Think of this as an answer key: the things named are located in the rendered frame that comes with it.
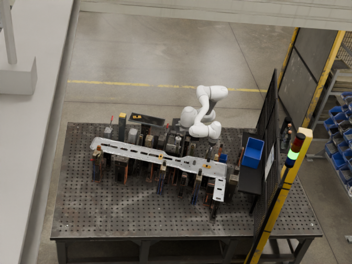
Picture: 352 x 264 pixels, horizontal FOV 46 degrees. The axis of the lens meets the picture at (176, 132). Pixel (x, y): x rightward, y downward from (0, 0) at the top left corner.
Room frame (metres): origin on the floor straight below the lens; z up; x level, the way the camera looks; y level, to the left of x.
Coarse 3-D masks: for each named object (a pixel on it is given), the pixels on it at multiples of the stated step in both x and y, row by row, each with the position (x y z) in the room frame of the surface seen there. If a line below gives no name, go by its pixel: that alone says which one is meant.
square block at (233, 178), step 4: (232, 176) 2.87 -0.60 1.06; (236, 176) 2.88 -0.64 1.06; (232, 180) 2.82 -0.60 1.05; (236, 180) 2.82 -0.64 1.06; (228, 184) 2.84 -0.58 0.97; (232, 184) 2.82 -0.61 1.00; (236, 184) 2.82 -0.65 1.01; (228, 188) 2.82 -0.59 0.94; (232, 188) 2.82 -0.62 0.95; (228, 192) 2.82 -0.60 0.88; (232, 192) 2.82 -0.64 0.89; (224, 196) 2.87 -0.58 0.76; (228, 196) 2.82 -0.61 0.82; (232, 196) 2.82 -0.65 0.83; (224, 200) 2.82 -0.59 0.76; (228, 200) 2.82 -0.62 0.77; (224, 204) 2.82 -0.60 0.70; (228, 204) 2.82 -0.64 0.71
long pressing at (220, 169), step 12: (96, 144) 3.07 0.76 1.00; (120, 144) 3.12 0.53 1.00; (132, 144) 3.15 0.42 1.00; (132, 156) 2.98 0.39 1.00; (144, 156) 3.01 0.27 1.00; (168, 156) 3.06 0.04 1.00; (180, 168) 2.92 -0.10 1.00; (192, 168) 2.95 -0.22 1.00; (204, 168) 2.98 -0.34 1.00; (216, 168) 3.01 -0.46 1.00
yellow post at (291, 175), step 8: (304, 128) 2.52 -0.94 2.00; (312, 136) 2.44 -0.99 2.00; (304, 144) 2.43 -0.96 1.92; (304, 152) 2.43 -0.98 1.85; (296, 160) 2.43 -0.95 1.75; (296, 168) 2.43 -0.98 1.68; (288, 176) 2.43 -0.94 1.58; (288, 184) 2.43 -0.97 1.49; (280, 192) 2.44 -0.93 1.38; (288, 192) 2.44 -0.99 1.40; (280, 200) 2.43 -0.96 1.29; (280, 208) 2.43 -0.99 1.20; (272, 216) 2.43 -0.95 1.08; (272, 224) 2.43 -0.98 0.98; (264, 232) 2.43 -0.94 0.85; (264, 240) 2.43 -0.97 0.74; (256, 248) 2.44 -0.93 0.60; (256, 256) 2.43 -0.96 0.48
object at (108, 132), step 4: (108, 128) 3.27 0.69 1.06; (112, 128) 3.28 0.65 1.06; (104, 132) 3.20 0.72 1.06; (108, 132) 3.21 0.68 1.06; (112, 132) 3.28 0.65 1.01; (104, 136) 3.20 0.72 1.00; (108, 136) 3.20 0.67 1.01; (104, 144) 3.21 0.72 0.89; (104, 152) 3.21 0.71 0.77; (104, 156) 3.21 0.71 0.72
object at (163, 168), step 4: (160, 168) 2.83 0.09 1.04; (164, 168) 2.84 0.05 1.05; (160, 172) 2.82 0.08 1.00; (164, 172) 2.82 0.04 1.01; (160, 176) 2.81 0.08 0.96; (164, 176) 2.84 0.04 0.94; (160, 180) 2.82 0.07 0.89; (160, 184) 2.83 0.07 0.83; (156, 188) 2.89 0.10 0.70; (160, 188) 2.82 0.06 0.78; (160, 192) 2.82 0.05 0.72
